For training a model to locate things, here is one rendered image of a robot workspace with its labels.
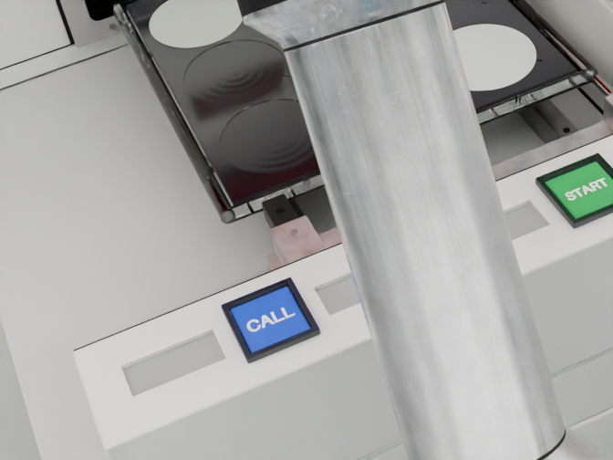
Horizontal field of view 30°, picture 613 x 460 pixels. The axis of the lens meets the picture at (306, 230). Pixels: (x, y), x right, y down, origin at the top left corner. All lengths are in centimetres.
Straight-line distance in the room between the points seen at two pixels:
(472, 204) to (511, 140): 58
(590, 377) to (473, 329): 42
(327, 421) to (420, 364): 29
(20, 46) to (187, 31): 21
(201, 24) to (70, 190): 22
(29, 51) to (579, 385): 70
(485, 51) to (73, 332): 47
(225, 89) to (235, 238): 15
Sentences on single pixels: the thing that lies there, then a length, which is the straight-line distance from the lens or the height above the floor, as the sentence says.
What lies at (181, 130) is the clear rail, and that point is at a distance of 108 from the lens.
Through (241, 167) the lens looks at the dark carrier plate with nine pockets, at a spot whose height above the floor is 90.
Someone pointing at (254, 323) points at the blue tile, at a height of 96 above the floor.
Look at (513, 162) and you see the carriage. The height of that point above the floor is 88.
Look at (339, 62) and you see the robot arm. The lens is 55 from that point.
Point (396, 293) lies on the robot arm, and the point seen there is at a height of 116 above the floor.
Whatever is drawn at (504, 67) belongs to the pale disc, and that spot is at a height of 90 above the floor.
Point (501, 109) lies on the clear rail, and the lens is 105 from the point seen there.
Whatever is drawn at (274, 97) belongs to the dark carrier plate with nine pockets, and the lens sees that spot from 110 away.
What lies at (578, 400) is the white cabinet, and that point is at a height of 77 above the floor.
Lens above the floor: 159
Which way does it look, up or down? 46 degrees down
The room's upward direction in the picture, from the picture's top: 11 degrees counter-clockwise
